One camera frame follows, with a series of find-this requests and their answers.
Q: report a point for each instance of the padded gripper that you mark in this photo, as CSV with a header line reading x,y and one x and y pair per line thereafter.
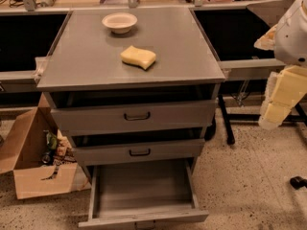
x,y
292,38

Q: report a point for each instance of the grey bottom drawer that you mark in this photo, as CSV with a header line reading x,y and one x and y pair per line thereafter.
x,y
142,196

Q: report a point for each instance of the grey drawer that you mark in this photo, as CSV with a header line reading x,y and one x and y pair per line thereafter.
x,y
142,196
118,148
122,114

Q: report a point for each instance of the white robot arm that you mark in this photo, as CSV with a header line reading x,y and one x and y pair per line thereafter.
x,y
288,38

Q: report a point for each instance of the grey top drawer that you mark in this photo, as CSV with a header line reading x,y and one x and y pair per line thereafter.
x,y
122,114

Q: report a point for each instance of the grey middle drawer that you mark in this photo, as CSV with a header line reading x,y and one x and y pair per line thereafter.
x,y
118,148

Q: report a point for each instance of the grey drawer cabinet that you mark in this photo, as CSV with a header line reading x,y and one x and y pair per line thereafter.
x,y
86,64

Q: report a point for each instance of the black metal table stand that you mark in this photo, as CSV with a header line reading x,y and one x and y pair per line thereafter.
x,y
300,117

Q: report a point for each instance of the grey side table top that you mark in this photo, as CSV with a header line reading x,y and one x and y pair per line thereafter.
x,y
270,11

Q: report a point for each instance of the black caster wheel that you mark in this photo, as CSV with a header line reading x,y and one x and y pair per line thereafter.
x,y
298,182

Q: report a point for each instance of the yellow sponge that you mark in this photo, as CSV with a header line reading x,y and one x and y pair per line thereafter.
x,y
138,57

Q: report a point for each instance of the white bowl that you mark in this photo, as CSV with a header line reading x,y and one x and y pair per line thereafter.
x,y
120,22

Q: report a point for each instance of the snack packages in box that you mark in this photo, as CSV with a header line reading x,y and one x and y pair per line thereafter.
x,y
59,152

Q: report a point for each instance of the open cardboard box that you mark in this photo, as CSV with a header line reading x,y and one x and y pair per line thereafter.
x,y
22,151

